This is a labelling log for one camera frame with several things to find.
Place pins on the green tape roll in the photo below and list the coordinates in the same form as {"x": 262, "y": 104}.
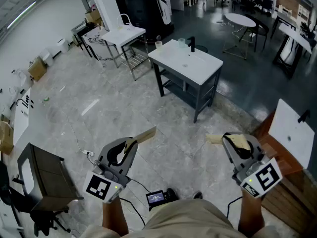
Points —
{"x": 46, "y": 99}

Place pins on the long white counter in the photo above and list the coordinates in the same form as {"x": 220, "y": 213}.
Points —
{"x": 21, "y": 125}

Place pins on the white bin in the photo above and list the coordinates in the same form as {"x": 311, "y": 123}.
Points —
{"x": 63, "y": 46}
{"x": 47, "y": 57}

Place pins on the black and white machine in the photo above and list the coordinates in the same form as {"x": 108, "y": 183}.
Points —
{"x": 143, "y": 9}

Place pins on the white table with black legs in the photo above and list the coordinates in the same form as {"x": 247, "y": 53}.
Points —
{"x": 294, "y": 37}

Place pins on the person's black right shoe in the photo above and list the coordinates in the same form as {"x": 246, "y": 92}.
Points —
{"x": 197, "y": 195}

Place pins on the translucent plastic cup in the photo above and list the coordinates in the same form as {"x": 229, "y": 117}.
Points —
{"x": 158, "y": 45}
{"x": 181, "y": 43}

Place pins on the small black faucet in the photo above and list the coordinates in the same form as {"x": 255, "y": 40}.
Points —
{"x": 303, "y": 116}

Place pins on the black device with screen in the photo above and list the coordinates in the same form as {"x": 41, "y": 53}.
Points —
{"x": 156, "y": 199}

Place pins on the black curved faucet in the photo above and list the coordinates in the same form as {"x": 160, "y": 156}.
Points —
{"x": 19, "y": 100}

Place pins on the person's beige clothing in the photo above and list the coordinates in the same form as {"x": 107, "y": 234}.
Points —
{"x": 190, "y": 222}

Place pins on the black office chair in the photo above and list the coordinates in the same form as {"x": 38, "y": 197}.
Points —
{"x": 15, "y": 202}

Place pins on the dark cabinet with white basin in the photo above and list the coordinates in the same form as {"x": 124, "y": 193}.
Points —
{"x": 49, "y": 172}

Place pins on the person's black left shoe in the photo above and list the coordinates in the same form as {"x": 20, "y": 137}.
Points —
{"x": 172, "y": 193}

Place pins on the tall black faucet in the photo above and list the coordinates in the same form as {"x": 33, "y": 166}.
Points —
{"x": 192, "y": 43}

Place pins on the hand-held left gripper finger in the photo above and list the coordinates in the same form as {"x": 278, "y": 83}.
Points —
{"x": 130, "y": 161}
{"x": 104, "y": 150}

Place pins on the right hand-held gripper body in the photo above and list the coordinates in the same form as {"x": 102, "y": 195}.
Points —
{"x": 267, "y": 176}

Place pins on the white sink with chrome frame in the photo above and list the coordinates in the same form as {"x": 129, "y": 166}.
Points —
{"x": 123, "y": 35}

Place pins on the person's right forearm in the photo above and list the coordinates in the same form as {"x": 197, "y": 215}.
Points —
{"x": 250, "y": 214}

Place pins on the white power strip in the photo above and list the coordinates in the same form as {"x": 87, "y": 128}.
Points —
{"x": 88, "y": 152}

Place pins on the round white table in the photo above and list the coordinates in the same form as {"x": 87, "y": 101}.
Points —
{"x": 240, "y": 20}

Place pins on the wooden cabinet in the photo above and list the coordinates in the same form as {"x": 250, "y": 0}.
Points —
{"x": 292, "y": 197}

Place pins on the person's left forearm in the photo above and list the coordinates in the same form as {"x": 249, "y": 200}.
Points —
{"x": 115, "y": 217}

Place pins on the white curved faucet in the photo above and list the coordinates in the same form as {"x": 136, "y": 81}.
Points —
{"x": 123, "y": 16}

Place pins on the white sink with dark frame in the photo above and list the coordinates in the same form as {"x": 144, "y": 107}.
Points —
{"x": 184, "y": 63}

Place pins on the marble pattern table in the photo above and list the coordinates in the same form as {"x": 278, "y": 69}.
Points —
{"x": 95, "y": 40}

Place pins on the person's black shoe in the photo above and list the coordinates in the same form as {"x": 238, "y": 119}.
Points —
{"x": 172, "y": 193}
{"x": 197, "y": 195}

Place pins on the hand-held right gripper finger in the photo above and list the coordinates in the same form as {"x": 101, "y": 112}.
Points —
{"x": 257, "y": 152}
{"x": 234, "y": 161}

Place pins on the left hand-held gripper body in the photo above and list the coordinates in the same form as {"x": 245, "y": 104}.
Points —
{"x": 97, "y": 186}

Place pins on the white board on wooden stand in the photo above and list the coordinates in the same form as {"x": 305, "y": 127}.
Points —
{"x": 289, "y": 130}

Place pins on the beige paper bag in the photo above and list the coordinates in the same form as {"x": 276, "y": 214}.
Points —
{"x": 215, "y": 139}
{"x": 146, "y": 135}

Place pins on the cardboard box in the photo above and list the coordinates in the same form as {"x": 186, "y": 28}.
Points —
{"x": 37, "y": 69}
{"x": 6, "y": 137}
{"x": 92, "y": 17}

